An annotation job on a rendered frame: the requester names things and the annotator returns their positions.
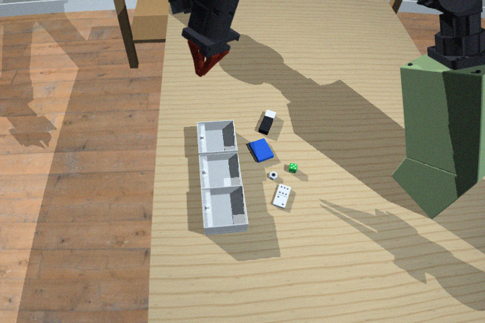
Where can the white domino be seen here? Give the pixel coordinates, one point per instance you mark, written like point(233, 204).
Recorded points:
point(281, 196)

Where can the blue block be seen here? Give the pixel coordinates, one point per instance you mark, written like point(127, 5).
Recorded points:
point(261, 150)

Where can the green die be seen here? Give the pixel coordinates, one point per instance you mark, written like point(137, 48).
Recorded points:
point(293, 168)

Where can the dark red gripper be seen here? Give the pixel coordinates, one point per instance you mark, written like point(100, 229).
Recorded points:
point(213, 41)

